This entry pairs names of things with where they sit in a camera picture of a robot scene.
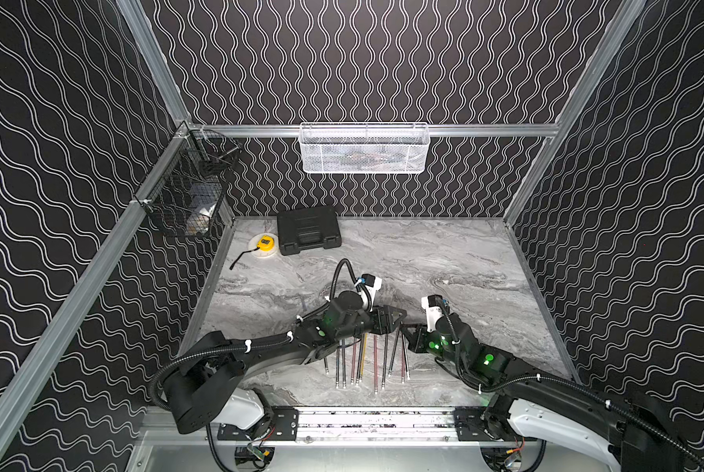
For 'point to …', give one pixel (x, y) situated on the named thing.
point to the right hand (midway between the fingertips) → (401, 327)
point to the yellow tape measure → (264, 242)
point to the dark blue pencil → (360, 362)
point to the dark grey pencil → (325, 366)
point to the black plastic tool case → (308, 228)
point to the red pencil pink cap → (353, 364)
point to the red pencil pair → (402, 360)
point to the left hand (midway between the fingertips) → (402, 309)
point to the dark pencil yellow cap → (393, 354)
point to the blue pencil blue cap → (384, 360)
